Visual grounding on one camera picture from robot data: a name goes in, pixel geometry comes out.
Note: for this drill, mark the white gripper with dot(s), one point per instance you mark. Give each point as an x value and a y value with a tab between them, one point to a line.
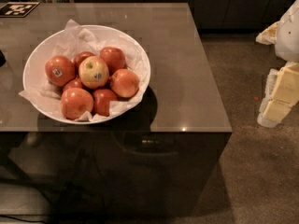
288	36

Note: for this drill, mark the yellowish apple with sticker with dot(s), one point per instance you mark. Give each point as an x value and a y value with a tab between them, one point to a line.
93	72

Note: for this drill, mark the red apple back right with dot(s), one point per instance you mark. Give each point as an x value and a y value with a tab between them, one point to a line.
114	58

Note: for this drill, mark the dark red apple front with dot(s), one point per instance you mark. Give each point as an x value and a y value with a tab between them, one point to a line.
102	99

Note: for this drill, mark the white bowl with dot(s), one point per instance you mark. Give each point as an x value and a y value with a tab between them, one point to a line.
37	62

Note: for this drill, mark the red apple back left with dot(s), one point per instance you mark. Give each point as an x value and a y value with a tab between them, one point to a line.
80	57

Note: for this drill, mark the small red apple middle left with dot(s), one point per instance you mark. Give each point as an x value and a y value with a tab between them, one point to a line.
75	83

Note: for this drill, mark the red apple front left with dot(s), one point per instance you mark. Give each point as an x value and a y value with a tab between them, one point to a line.
75	102

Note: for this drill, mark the red apple with sticker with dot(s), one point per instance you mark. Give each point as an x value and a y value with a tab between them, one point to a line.
60	70

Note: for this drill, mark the white paper liner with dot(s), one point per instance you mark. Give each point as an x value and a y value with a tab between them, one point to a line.
74	34

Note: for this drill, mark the black white fiducial marker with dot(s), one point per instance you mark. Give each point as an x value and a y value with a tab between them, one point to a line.
17	9

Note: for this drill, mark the dark object at left edge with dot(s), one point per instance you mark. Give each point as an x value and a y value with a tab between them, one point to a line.
2	58

